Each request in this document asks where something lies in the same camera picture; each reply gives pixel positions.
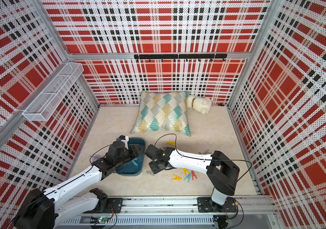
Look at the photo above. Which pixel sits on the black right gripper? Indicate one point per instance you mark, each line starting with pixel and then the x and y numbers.
pixel 154 170

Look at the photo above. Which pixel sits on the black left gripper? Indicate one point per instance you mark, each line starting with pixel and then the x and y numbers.
pixel 135 151

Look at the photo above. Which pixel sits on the teal clothespin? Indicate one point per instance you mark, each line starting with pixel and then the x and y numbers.
pixel 134 162
pixel 188 177

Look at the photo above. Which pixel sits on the dark teal storage box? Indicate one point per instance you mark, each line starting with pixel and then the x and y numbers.
pixel 134 167

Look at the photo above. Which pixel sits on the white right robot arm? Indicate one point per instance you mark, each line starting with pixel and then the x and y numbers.
pixel 222 172

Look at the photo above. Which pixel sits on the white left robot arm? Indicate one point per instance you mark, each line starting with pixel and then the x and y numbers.
pixel 49 208

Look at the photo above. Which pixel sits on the teal clothespin front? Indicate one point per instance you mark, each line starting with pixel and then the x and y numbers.
pixel 188 177

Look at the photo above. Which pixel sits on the red clothespin front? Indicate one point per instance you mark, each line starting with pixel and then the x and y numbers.
pixel 193 175

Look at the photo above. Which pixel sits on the purple small toy figure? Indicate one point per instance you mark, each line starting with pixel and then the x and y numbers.
pixel 94 158

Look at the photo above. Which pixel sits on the patterned teal gold pillow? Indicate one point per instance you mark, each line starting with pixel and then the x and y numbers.
pixel 162 112

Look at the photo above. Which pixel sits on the white plush teddy bear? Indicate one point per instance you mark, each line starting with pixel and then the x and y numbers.
pixel 199 104

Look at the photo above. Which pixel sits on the green circuit board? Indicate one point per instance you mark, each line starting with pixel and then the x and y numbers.
pixel 98 220

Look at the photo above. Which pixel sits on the white wire mesh shelf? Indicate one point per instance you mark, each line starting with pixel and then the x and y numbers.
pixel 45 104

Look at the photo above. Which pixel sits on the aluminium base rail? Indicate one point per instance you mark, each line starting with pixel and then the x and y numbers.
pixel 138 212

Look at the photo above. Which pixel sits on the black wall hook rail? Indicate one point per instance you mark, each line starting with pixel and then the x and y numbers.
pixel 150 57

